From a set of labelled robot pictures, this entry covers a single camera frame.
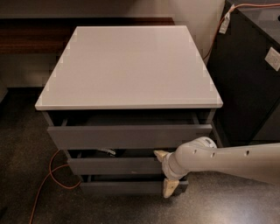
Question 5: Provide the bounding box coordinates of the grey drawer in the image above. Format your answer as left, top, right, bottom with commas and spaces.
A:
79, 173, 189, 196
47, 109, 212, 150
67, 149, 163, 175

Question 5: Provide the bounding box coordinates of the black side cabinet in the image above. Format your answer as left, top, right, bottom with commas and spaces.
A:
207, 0, 280, 146

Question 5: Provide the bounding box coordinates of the white wall outlet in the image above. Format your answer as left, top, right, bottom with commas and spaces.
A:
265, 47, 280, 71

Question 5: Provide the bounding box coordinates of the white cable tag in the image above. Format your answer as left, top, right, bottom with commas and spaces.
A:
219, 12, 230, 34

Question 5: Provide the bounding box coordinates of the grey drawer cabinet white top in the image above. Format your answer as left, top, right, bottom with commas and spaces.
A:
34, 24, 224, 196

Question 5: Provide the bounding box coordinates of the grey bottom drawer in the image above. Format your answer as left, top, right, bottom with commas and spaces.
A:
79, 173, 189, 196

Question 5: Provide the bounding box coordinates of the orange cable on wall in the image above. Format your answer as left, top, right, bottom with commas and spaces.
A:
202, 3, 280, 61

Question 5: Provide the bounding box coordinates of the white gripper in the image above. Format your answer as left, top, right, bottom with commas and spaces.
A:
154, 150, 187, 199

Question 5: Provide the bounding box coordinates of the blue chip bag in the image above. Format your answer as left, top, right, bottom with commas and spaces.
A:
98, 149, 116, 156

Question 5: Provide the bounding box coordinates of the grey top drawer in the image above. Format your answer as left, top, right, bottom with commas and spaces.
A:
47, 109, 212, 150

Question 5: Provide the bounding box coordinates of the dark wooden bench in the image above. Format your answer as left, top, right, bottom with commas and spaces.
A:
0, 17, 175, 54

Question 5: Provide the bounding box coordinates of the orange cable on floor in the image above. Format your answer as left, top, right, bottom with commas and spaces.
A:
28, 149, 82, 224

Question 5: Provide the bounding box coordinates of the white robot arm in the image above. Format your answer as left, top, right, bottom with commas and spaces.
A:
154, 136, 280, 198

